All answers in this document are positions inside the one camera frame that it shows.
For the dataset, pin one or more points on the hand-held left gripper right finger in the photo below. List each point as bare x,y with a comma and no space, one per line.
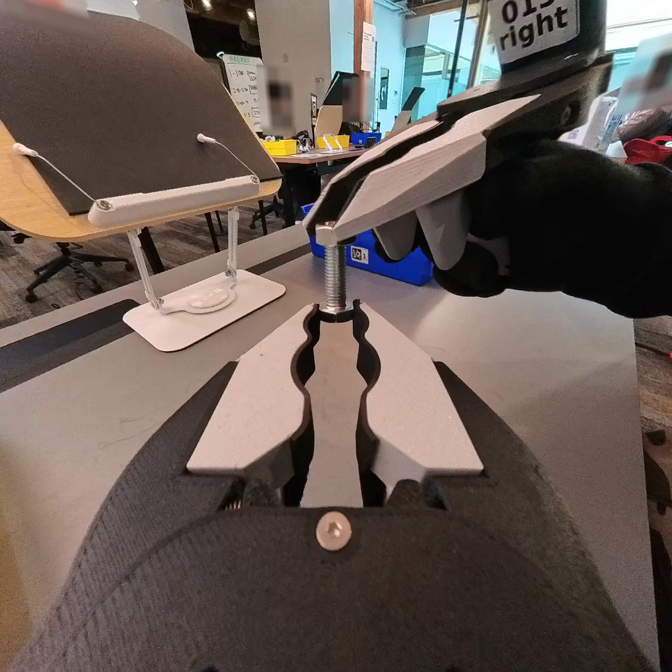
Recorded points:
414,420

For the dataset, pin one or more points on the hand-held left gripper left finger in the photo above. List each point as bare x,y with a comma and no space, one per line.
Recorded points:
257,414

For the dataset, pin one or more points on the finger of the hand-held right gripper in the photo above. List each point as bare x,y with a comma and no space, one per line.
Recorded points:
399,141
420,178

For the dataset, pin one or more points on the blue plastic bin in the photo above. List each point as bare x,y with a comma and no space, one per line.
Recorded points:
404,270

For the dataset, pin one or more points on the silver hex nut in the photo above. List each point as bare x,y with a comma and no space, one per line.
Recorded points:
328,233

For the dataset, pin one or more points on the silver hex bolt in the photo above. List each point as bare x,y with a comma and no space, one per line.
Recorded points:
335,273

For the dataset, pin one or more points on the person's right forearm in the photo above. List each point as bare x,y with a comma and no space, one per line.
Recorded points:
619,236

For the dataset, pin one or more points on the person's right hand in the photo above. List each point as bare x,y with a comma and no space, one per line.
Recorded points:
519,199

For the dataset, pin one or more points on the small blue parts bin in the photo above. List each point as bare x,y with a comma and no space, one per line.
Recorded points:
365,139

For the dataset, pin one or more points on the small yellow parts bin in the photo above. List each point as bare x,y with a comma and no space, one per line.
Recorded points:
336,143
278,148

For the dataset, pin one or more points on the beige board book stand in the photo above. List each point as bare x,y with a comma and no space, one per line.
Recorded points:
336,105

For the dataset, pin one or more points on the wooden office desk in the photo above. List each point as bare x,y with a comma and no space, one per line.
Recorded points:
315,155

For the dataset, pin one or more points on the black stand pole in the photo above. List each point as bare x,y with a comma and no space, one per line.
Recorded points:
458,47

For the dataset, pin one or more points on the white book stand wooden board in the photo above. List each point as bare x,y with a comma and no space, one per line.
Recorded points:
173,330

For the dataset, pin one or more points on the handwritten whiteboard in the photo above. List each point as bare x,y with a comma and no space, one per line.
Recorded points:
241,94

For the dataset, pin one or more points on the black office chair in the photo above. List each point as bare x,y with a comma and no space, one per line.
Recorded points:
78,262

